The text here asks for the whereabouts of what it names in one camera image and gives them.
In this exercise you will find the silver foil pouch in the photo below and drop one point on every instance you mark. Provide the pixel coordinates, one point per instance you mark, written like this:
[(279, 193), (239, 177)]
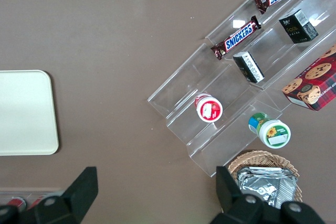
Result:
[(265, 169), (262, 187)]

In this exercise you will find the clear acrylic bottle rack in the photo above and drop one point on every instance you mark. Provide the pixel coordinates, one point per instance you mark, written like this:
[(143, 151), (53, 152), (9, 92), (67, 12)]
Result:
[(52, 191)]

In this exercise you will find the clear acrylic step shelf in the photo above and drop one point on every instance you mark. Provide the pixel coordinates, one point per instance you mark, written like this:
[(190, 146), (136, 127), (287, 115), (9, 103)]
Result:
[(189, 82)]

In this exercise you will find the red tartan cookie box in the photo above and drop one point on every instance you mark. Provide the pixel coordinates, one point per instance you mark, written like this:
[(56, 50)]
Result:
[(315, 82)]

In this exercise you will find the red label white jar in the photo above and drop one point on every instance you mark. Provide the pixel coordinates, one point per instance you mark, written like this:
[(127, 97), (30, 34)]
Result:
[(208, 108)]

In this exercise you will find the light wicker basket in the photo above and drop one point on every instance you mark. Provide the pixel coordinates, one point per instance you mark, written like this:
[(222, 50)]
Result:
[(262, 157)]

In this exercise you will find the cream plastic tray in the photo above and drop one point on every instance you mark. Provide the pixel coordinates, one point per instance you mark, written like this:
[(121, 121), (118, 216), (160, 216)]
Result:
[(26, 113)]

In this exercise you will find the green label white jar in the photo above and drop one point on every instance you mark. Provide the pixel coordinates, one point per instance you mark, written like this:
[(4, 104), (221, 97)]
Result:
[(273, 133)]

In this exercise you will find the small black box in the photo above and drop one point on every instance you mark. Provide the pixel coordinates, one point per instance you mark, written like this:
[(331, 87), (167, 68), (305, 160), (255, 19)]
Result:
[(249, 68), (299, 27)]

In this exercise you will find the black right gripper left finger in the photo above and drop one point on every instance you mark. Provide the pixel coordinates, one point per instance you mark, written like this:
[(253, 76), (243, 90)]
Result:
[(78, 195)]

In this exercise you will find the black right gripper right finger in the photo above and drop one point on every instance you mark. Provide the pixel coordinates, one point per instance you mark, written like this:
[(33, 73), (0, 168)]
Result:
[(231, 203)]

